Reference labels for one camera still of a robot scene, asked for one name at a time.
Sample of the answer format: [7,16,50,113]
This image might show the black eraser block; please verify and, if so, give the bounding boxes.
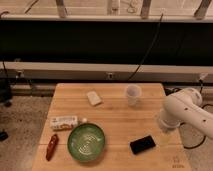
[130,136,156,155]

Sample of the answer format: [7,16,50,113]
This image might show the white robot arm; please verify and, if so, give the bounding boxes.
[158,88,213,139]

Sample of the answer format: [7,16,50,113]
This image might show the white rectangular block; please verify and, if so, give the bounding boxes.
[87,91,102,106]

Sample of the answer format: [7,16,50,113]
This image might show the translucent plastic cup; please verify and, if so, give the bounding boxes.
[125,84,142,106]

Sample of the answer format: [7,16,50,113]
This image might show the white labelled bottle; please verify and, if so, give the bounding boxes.
[50,116,87,131]

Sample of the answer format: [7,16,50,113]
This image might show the green bowl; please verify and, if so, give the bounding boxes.
[67,123,106,162]

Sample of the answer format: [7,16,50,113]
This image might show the black object at left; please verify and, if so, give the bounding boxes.
[0,79,12,107]

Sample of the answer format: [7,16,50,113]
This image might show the black floor cables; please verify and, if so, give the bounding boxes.
[165,87,213,150]

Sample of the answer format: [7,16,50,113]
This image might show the black hanging cable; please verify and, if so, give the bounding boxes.
[126,13,165,82]

